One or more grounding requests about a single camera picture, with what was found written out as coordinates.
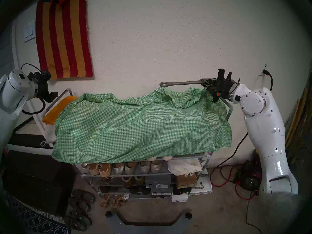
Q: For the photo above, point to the orange cushion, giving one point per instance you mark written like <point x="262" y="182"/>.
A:
<point x="56" y="111"/>

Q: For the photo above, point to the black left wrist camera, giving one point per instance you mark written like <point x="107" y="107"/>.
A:
<point x="43" y="75"/>

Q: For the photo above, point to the black shoe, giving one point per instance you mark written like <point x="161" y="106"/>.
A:
<point x="136" y="189"/>

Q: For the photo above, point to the brown cardboard shoe box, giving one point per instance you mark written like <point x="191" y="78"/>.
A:
<point x="186" y="181"/>

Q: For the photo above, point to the black shoe box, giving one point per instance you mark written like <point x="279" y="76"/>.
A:
<point x="181" y="191"/>

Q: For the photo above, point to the grey Vionic shoe box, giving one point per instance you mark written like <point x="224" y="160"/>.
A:
<point x="158" y="181"/>

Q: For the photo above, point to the tan espadrille shoe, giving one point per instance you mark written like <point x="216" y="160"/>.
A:
<point x="105" y="169"/>
<point x="94" y="169"/>

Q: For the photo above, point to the dark wooden trunk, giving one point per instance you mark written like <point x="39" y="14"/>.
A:
<point x="36" y="182"/>

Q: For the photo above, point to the white wall outlet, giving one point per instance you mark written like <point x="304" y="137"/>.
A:
<point x="264" y="66"/>

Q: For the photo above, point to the white shoe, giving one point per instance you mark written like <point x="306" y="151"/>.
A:
<point x="151" y="159"/>
<point x="167" y="158"/>

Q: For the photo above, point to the white flat labelled box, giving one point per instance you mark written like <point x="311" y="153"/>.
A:
<point x="203" y="184"/>

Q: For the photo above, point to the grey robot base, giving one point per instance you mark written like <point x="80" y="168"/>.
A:
<point x="148" y="226"/>

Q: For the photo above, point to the black star knob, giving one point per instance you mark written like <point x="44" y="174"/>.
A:
<point x="108" y="214"/>
<point x="188" y="215"/>

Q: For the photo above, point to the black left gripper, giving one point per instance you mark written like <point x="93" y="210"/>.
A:
<point x="43" y="89"/>

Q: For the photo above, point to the white light switch plate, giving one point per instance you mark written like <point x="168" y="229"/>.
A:
<point x="29" y="32"/>

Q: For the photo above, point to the small silver flat shoe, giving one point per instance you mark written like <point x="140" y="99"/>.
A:
<point x="84" y="165"/>

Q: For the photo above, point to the white shoe box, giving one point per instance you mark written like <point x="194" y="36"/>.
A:
<point x="179" y="198"/>

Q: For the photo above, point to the dark grey shoe box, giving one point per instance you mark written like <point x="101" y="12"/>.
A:
<point x="160" y="191"/>

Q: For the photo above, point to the green white gingham cloth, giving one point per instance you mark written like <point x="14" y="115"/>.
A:
<point x="121" y="128"/>

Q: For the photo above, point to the brown shearling shoe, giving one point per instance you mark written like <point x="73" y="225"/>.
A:
<point x="139" y="180"/>
<point x="127" y="180"/>

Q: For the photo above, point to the grey metal shoe rack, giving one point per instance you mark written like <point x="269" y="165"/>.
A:
<point x="165" y="168"/>

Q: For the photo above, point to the long grey metal shoehorn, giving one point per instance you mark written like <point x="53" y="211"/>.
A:
<point x="180" y="83"/>

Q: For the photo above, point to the red orange striped wall hanging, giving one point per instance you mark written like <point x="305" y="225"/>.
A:
<point x="63" y="41"/>

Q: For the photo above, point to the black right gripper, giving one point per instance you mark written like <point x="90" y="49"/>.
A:
<point x="220" y="86"/>

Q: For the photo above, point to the white door frame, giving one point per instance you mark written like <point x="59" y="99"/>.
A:
<point x="15" y="45"/>

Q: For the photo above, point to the blue patterned rug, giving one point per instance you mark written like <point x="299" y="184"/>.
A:
<point x="31" y="219"/>

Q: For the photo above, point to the white pink sneaker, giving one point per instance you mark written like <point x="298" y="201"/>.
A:
<point x="126" y="195"/>

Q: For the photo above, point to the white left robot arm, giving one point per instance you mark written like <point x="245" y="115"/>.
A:
<point x="14" y="89"/>

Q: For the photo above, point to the silver loafer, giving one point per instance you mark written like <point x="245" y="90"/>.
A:
<point x="156" y="165"/>
<point x="144" y="166"/>
<point x="117" y="168"/>
<point x="130" y="168"/>

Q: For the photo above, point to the tan heeled sandal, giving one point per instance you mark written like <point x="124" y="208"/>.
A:
<point x="104" y="180"/>

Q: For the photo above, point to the cream cloth dust bag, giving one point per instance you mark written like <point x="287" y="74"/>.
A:
<point x="182" y="167"/>

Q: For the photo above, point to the grey brown clog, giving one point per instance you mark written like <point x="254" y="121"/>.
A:
<point x="79" y="204"/>
<point x="84" y="195"/>

